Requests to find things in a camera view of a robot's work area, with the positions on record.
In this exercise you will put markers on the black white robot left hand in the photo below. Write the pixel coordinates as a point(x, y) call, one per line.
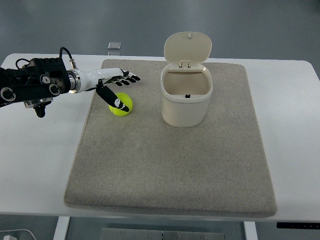
point(98, 80)

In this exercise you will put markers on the beige bin with open lid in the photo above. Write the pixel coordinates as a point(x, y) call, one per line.
point(186, 84)

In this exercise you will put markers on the white device on floor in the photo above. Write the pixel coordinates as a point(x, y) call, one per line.
point(16, 234)

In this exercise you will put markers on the small clear floor plate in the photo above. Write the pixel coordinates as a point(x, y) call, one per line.
point(114, 45)

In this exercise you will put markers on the black table control panel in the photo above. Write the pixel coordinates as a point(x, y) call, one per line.
point(298, 225)

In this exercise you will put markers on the white table leg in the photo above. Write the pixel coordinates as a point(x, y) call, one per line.
point(250, 230)
point(62, 227)

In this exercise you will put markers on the white table leg right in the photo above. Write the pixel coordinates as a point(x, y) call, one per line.
point(250, 230)

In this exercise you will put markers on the white table leg left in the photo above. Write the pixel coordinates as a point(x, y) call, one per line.
point(62, 227)

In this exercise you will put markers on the yellow tennis ball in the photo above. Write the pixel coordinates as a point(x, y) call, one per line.
point(124, 105)

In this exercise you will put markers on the metal base plate under table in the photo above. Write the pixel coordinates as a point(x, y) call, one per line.
point(145, 234)

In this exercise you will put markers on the grey felt mat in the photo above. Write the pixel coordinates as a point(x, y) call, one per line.
point(140, 164)

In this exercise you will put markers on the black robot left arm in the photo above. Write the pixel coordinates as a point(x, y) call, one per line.
point(36, 82)

